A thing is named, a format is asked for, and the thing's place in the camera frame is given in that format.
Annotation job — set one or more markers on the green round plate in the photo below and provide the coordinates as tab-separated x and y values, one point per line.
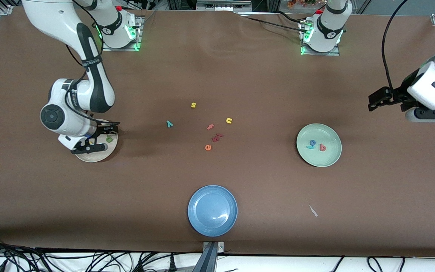
319	156

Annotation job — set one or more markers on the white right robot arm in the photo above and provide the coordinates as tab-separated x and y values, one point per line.
62	117

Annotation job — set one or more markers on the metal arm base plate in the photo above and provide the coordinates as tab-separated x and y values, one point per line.
334	53
139	34

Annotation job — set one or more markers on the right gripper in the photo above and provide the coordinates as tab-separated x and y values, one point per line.
102	132

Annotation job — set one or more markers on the beige round plate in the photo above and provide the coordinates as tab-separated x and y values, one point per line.
104	155

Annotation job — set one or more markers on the teal foam letter y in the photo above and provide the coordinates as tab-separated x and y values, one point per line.
169	123

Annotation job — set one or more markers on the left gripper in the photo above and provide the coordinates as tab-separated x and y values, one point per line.
399	94

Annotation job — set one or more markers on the brown table cover sheet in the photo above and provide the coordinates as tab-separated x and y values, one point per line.
217	68

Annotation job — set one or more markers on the orange dried flowers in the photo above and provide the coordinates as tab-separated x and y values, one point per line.
296	3

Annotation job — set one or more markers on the white labelled box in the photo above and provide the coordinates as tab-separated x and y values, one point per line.
221	5

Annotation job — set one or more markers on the blue round plate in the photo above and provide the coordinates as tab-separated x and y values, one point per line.
212	210

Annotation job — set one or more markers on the black power plug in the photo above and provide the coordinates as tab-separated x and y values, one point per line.
172	264

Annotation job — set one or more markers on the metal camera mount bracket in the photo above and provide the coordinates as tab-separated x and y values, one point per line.
210	260

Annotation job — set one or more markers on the pink foam letter d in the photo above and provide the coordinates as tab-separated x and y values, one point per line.
322	147

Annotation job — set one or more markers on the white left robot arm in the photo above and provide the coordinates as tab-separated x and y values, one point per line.
330	30

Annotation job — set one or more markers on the white paper scrap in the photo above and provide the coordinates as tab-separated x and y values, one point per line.
313	210

